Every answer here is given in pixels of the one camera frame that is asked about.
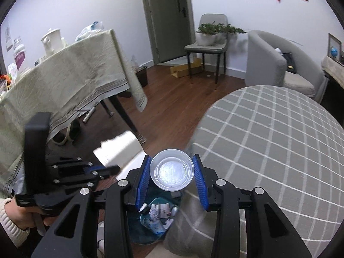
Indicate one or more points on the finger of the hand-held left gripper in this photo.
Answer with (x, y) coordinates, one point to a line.
(110, 170)
(91, 168)

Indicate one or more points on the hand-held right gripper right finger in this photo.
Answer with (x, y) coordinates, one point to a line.
(200, 185)

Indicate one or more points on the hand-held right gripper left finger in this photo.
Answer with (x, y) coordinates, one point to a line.
(143, 182)

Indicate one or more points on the white round lid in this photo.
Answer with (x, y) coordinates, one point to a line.
(172, 170)

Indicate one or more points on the trash bin with blue bag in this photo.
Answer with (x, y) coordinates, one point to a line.
(139, 233)

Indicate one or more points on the person's left forearm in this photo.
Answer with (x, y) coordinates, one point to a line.
(8, 231)

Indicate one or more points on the person's left hand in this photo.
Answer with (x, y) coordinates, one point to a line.
(18, 215)

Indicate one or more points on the beige slipper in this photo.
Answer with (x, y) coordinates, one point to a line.
(59, 140)
(73, 130)

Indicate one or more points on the silver metal tube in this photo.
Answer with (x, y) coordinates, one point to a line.
(88, 115)

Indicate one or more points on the grey checked tablecloth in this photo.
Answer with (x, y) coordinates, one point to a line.
(268, 139)

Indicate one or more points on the beige patterned tablecloth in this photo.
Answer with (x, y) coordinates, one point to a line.
(67, 72)

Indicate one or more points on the purple and white container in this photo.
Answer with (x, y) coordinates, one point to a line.
(20, 59)

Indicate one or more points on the dark waste bin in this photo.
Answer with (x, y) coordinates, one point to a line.
(142, 76)

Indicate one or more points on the white ceramic teapot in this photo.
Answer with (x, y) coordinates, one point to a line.
(52, 43)

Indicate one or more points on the flat cardboard box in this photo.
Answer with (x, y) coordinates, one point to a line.
(185, 70)

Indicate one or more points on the clear plastic bag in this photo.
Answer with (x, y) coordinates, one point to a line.
(90, 31)

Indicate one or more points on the grey dining chair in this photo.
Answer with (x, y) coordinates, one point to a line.
(204, 47)

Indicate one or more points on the grey armchair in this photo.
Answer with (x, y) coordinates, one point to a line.
(266, 56)

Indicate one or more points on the potted plant in white pot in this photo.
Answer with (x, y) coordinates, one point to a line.
(205, 39)

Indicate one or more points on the black handbag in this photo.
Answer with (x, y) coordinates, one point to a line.
(289, 63)

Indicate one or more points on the grey-green door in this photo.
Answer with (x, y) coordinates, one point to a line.
(166, 27)

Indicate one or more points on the white paper sheet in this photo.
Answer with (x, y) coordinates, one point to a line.
(278, 50)

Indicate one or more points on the fringed beige desk cloth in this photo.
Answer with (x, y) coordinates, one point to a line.
(336, 63)

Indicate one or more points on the framed globe picture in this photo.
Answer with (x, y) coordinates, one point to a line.
(334, 51)

